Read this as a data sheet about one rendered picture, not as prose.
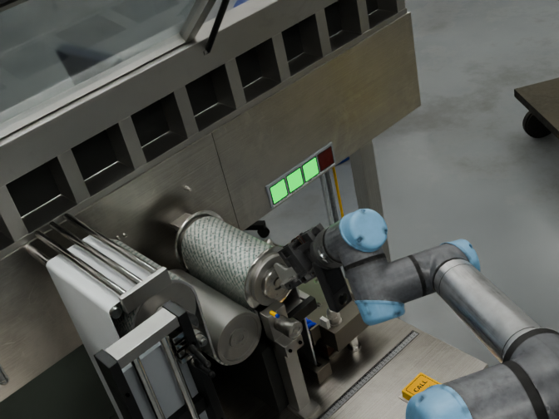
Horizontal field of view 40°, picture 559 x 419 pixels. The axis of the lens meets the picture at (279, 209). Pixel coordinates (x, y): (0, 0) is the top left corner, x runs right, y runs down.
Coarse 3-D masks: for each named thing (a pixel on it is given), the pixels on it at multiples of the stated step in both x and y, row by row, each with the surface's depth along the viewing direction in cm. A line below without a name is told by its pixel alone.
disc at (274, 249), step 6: (276, 246) 160; (282, 246) 161; (264, 252) 158; (270, 252) 159; (276, 252) 160; (258, 258) 157; (264, 258) 158; (252, 264) 157; (258, 264) 158; (252, 270) 157; (246, 276) 157; (252, 276) 158; (246, 282) 157; (246, 288) 157; (246, 294) 158; (288, 294) 167; (246, 300) 159; (252, 300) 160; (282, 300) 166; (252, 306) 160; (258, 306) 162; (264, 306) 163
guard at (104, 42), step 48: (48, 0) 113; (96, 0) 124; (144, 0) 137; (192, 0) 154; (0, 48) 117; (48, 48) 129; (96, 48) 143; (144, 48) 161; (0, 96) 134; (48, 96) 149
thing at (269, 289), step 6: (282, 264) 161; (270, 270) 158; (264, 276) 159; (270, 276) 158; (276, 276) 160; (264, 282) 158; (270, 282) 159; (276, 282) 160; (264, 288) 159; (270, 288) 160; (276, 288) 161; (282, 288) 162; (264, 294) 160; (270, 294) 160; (276, 294) 161; (282, 294) 163
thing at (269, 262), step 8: (272, 256) 159; (264, 264) 157; (272, 264) 159; (256, 272) 157; (264, 272) 158; (256, 280) 157; (256, 288) 158; (256, 296) 159; (264, 296) 160; (280, 296) 164; (264, 304) 161
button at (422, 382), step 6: (420, 372) 175; (414, 378) 174; (420, 378) 174; (426, 378) 174; (432, 378) 173; (408, 384) 173; (414, 384) 173; (420, 384) 173; (426, 384) 172; (432, 384) 172; (402, 390) 172; (408, 390) 172; (414, 390) 172; (420, 390) 171; (408, 396) 171
